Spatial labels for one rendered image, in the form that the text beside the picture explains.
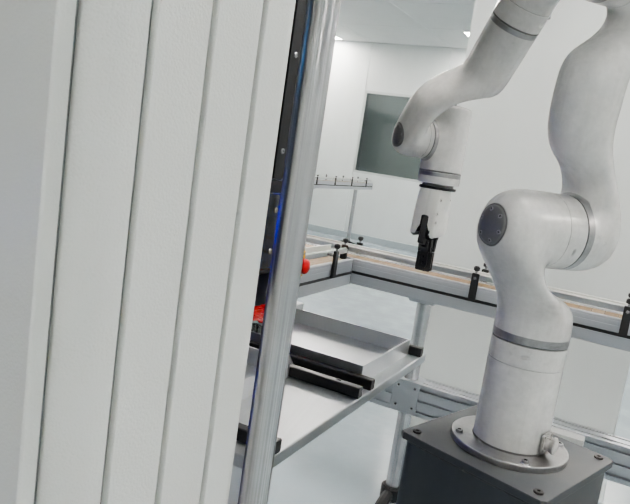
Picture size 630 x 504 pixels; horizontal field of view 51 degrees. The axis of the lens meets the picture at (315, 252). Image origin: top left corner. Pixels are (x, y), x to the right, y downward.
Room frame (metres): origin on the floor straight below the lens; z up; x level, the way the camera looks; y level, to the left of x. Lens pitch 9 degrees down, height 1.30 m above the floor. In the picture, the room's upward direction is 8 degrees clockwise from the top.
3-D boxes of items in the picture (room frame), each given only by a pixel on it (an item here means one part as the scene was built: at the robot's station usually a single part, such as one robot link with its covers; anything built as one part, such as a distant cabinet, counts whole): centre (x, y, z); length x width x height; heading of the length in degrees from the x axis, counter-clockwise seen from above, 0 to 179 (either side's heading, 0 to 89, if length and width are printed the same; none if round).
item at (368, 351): (1.37, -0.03, 0.90); 0.34 x 0.26 x 0.04; 63
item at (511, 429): (1.04, -0.37, 0.95); 0.19 x 0.19 x 0.18
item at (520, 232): (1.03, -0.34, 1.16); 0.19 x 0.12 x 0.24; 115
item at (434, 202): (1.35, -0.23, 1.21); 0.10 x 0.08 x 0.11; 154
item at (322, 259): (2.01, 0.07, 0.92); 0.69 x 0.16 x 0.16; 154
